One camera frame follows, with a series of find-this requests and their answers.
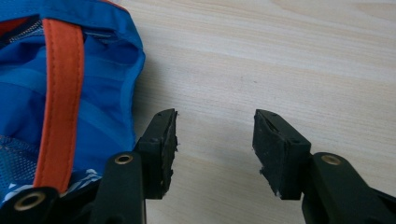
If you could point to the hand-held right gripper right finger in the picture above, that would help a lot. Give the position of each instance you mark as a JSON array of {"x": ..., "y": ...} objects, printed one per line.
[{"x": 278, "y": 155}]

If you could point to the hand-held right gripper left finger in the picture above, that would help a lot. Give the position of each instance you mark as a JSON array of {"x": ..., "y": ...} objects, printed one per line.
[{"x": 158, "y": 149}]

